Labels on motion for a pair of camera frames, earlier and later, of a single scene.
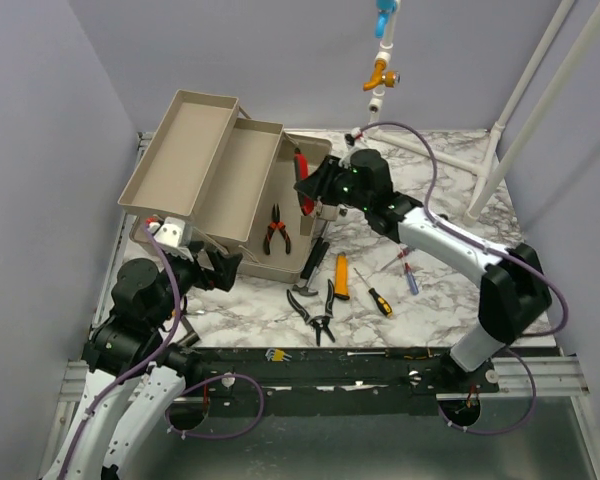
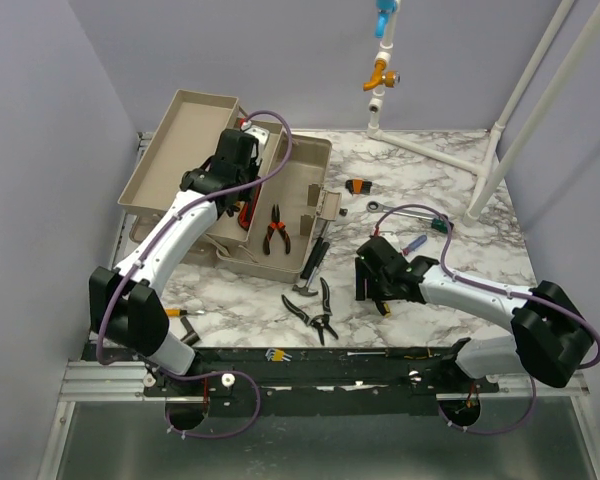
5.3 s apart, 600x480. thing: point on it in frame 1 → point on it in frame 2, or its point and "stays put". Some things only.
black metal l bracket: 191,337 stays put
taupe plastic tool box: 231,178 stays put
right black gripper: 320,182 → 362,272
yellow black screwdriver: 381,303 stays put
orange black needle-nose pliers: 276,223 stays put
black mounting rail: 313,381 stays put
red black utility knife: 302,172 → 245,215
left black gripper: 225,266 → 253,167
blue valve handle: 384,8 stays put
